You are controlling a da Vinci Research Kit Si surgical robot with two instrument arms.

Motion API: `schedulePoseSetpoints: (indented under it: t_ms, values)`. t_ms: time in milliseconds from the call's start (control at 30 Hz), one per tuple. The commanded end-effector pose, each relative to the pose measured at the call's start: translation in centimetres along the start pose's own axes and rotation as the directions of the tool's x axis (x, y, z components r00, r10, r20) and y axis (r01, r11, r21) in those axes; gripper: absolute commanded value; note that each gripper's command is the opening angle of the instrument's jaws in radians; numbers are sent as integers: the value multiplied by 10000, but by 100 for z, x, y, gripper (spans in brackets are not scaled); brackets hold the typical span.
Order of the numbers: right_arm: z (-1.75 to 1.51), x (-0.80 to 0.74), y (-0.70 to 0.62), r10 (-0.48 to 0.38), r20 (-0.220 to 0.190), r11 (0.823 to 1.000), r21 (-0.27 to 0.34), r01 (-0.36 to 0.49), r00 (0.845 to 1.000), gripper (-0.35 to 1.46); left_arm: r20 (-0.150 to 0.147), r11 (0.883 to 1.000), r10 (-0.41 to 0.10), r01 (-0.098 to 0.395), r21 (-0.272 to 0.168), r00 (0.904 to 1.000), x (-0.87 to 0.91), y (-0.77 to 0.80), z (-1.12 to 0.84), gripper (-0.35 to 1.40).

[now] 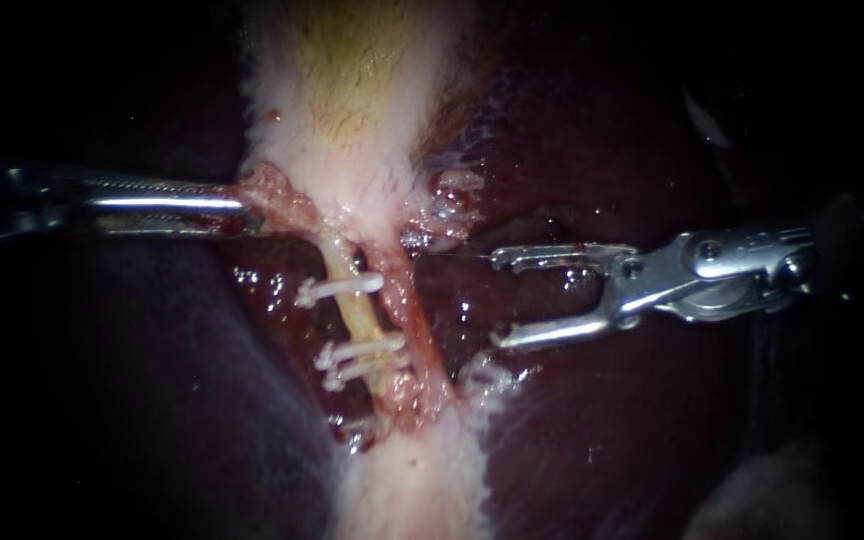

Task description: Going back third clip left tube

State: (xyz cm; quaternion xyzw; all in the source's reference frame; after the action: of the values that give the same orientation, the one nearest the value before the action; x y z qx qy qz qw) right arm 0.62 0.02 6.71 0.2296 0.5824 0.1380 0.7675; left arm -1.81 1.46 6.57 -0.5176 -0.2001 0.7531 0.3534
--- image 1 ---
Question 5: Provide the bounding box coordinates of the right arm instrument jaw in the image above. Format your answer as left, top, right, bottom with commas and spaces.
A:
488, 241, 640, 274
488, 313, 622, 353

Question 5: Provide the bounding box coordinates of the left arm instrument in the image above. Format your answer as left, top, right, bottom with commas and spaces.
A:
0, 164, 94, 250

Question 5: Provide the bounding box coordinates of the right arm instrument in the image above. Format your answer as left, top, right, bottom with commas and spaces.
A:
602, 225, 819, 331

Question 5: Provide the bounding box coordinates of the left arm instrument jaw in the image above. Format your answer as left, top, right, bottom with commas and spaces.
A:
92, 210, 266, 238
83, 173, 249, 212

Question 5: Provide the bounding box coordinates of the gallbladder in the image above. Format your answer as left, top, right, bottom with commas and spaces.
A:
235, 0, 478, 240

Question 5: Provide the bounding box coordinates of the thin tube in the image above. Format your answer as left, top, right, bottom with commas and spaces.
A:
320, 233, 402, 397
373, 241, 450, 421

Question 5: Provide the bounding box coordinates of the white clip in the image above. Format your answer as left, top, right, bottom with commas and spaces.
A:
314, 333, 408, 371
322, 351, 413, 394
294, 271, 387, 310

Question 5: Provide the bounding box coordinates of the dark red liver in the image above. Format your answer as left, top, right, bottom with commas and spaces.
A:
0, 0, 864, 540

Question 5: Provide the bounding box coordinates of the pale fatty tissue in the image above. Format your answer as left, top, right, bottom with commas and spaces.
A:
400, 167, 487, 253
325, 352, 543, 540

